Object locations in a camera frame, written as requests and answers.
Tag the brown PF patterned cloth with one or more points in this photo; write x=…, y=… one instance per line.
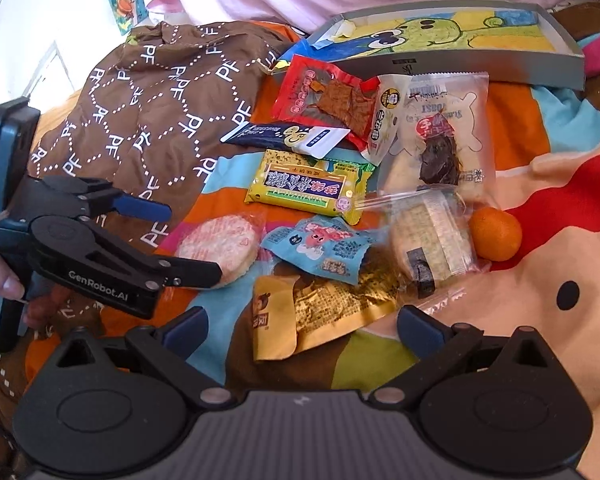
x=152, y=112

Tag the white egg snack packet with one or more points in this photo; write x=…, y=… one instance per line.
x=391, y=95

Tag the yellow green snack packet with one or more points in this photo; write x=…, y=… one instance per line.
x=330, y=187

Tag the round rice cracker packet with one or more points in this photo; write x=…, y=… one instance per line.
x=231, y=241

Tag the yellow gold snack packet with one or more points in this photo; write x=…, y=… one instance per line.
x=295, y=312

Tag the cartoon drawing paper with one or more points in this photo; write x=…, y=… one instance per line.
x=499, y=29

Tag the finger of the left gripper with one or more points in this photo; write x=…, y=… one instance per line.
x=102, y=198
x=82, y=256

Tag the orange mandarin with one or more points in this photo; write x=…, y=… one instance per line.
x=497, y=235

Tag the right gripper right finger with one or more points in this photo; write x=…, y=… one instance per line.
x=480, y=404

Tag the clear seaweed cracker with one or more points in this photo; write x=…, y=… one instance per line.
x=429, y=239

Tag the toast bread packet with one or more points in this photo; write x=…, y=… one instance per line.
x=443, y=138

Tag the dark blue snack bar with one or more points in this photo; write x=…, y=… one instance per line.
x=313, y=141

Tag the colourful cartoon blanket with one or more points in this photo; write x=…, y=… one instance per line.
x=547, y=162

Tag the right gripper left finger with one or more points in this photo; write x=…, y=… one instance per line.
x=119, y=405

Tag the grey tray box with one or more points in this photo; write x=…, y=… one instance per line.
x=562, y=68

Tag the light blue snack packet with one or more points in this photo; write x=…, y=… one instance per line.
x=322, y=246

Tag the person's left hand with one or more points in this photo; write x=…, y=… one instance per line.
x=41, y=309

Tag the red snack packet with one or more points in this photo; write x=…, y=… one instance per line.
x=316, y=93

